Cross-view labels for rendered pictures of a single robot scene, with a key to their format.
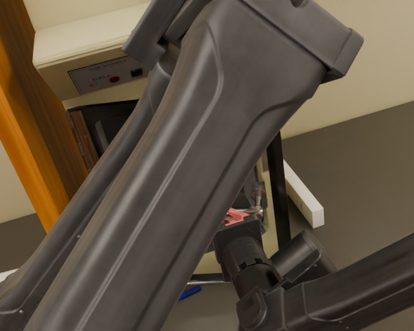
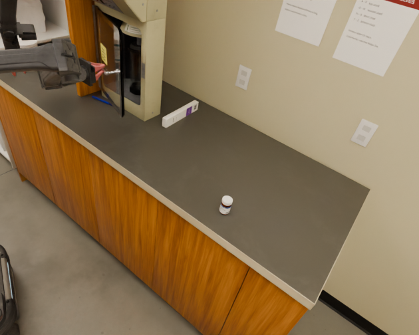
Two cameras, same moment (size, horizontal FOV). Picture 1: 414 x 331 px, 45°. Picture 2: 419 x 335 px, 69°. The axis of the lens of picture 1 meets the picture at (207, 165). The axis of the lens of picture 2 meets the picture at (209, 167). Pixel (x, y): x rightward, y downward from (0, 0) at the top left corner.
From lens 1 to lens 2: 1.18 m
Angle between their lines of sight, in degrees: 30
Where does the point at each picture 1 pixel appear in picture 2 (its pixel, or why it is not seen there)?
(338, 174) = (201, 126)
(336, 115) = (245, 119)
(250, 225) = (86, 64)
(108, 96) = (104, 8)
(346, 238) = (161, 134)
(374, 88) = (267, 121)
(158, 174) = not seen: outside the picture
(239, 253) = not seen: hidden behind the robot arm
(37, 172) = (70, 12)
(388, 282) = not seen: hidden behind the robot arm
